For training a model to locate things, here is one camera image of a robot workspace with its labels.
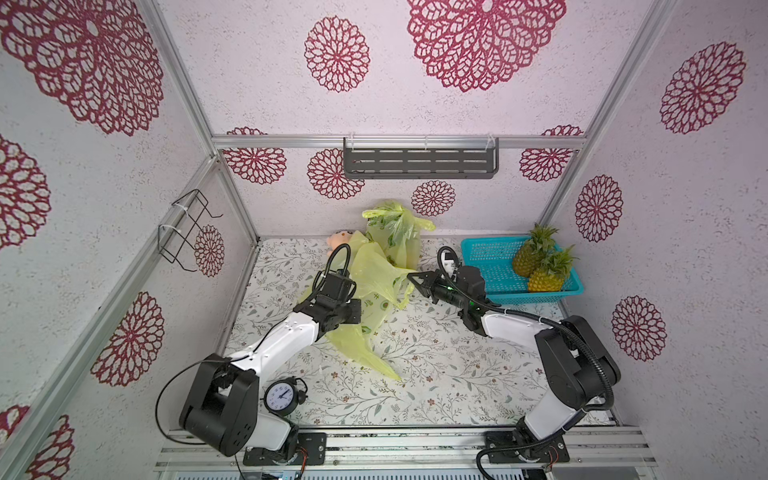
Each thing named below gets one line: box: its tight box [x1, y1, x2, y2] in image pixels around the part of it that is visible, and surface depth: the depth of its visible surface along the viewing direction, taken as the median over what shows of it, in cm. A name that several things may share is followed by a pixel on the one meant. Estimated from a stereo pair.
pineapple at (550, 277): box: [528, 244, 581, 293], surface depth 93 cm
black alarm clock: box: [260, 376, 308, 417], surface depth 81 cm
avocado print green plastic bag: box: [362, 201, 436, 271], surface depth 99 cm
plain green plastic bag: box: [324, 230, 417, 381], surface depth 89 cm
